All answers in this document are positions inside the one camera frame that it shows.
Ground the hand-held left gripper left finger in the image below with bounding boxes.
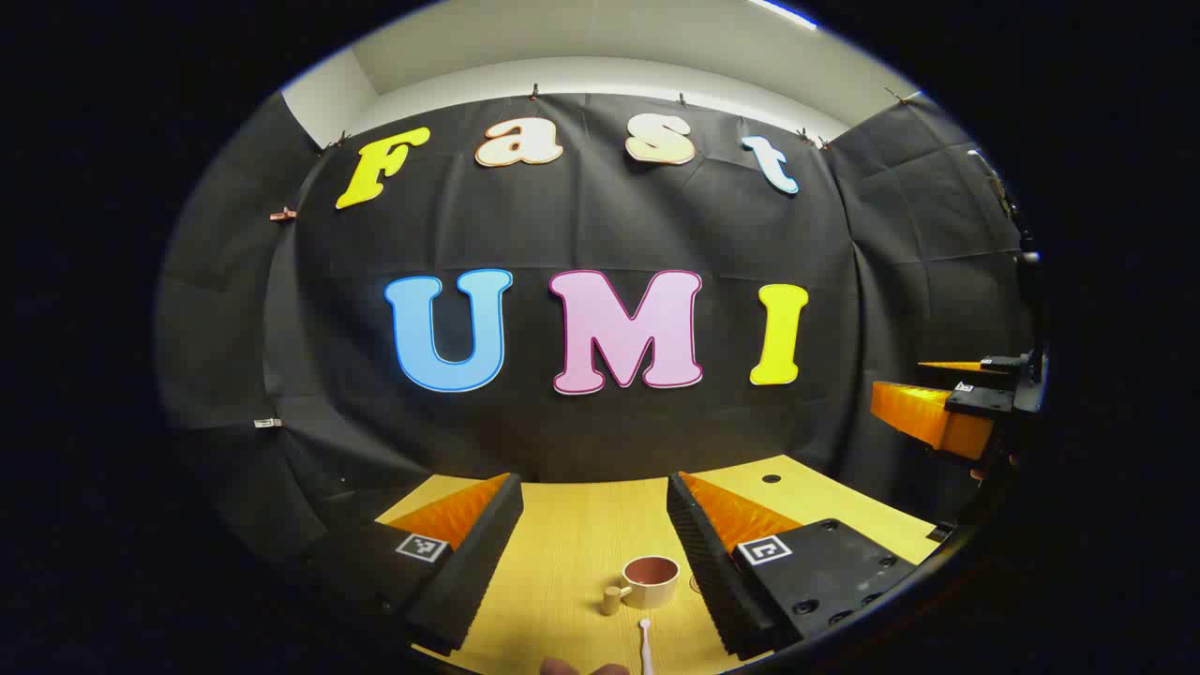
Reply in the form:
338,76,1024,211
300,472,526,657

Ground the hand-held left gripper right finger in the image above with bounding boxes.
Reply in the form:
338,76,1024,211
666,472,924,662

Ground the beige cup with wooden handle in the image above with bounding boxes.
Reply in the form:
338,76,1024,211
602,555,681,617

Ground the wooden desktop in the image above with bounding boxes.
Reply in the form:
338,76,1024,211
375,455,941,675

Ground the black backdrop cloth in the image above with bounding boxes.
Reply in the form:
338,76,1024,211
155,89,1034,563

